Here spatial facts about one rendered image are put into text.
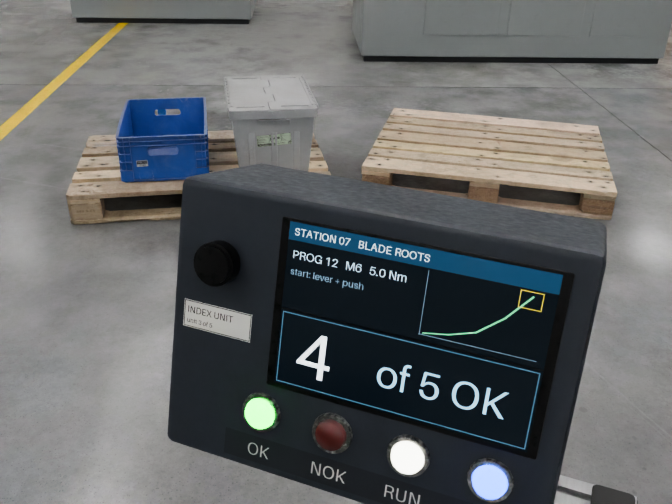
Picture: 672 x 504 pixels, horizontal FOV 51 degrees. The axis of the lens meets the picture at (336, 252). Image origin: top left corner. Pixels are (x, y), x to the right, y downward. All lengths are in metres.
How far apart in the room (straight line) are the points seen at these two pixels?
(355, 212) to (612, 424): 1.93
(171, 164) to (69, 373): 1.26
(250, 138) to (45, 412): 1.59
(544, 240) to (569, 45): 6.11
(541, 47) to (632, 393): 4.38
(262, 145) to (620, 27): 4.01
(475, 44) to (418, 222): 5.87
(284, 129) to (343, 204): 2.88
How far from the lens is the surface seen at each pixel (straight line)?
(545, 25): 6.38
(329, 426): 0.45
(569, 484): 0.54
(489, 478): 0.43
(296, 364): 0.45
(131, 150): 3.32
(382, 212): 0.41
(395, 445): 0.45
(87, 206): 3.33
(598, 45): 6.58
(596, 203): 3.51
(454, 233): 0.40
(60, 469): 2.11
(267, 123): 3.28
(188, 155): 3.31
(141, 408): 2.24
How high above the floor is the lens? 1.43
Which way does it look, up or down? 29 degrees down
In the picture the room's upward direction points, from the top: 1 degrees clockwise
